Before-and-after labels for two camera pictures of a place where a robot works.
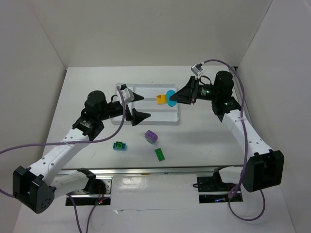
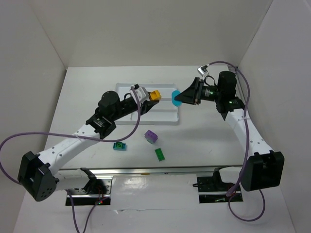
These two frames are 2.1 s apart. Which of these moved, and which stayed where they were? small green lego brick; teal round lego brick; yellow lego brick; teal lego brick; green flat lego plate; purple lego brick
Moved: teal round lego brick; yellow lego brick
Stayed: purple lego brick; green flat lego plate; small green lego brick; teal lego brick
